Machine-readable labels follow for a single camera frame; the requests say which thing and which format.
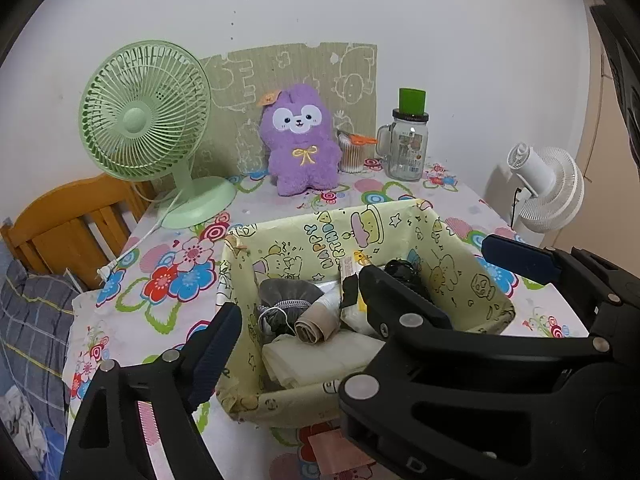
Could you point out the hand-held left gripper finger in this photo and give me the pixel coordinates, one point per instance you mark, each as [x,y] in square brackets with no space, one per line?
[220,350]

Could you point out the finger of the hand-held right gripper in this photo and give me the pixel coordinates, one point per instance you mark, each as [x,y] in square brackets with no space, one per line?
[520,260]
[395,305]

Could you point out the white packet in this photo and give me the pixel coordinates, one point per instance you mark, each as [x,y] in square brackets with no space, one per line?
[357,317]

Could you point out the small cartoon packet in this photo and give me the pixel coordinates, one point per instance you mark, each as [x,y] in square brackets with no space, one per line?
[361,259]

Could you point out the yellow-green cartoon printed box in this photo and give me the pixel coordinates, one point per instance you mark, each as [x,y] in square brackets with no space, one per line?
[450,270]

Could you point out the beige cloth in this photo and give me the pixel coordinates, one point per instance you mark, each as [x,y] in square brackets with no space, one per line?
[315,327]

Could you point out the pink packet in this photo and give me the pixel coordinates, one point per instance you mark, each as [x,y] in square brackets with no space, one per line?
[330,452]

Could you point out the white standing fan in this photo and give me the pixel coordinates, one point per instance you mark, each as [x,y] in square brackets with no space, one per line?
[550,185]

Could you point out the beige door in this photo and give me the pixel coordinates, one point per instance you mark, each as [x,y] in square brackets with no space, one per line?
[615,220]

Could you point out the glass jar with green lid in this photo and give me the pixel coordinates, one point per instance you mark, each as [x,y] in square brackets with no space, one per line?
[407,155]

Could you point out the cotton swab container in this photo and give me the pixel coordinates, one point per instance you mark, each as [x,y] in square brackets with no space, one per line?
[352,157]

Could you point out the purple plush toy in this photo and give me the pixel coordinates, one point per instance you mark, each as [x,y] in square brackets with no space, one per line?
[300,165]

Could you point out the grey plaid pillow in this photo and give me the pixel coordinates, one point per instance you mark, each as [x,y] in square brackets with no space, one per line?
[35,310]

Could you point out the blue plaid bedsheet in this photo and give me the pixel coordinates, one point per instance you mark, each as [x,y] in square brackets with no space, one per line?
[50,440]

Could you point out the black ribbed object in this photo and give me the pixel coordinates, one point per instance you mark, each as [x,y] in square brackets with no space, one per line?
[622,85]

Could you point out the wooden headboard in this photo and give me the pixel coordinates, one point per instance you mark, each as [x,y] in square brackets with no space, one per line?
[60,215]

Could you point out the crumpled white grey cloth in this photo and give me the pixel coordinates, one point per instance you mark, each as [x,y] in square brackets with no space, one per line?
[20,425]

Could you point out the green desk fan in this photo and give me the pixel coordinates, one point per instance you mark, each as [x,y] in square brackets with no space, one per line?
[135,122]

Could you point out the green elephant pattern mat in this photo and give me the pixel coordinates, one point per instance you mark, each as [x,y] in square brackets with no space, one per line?
[300,67]

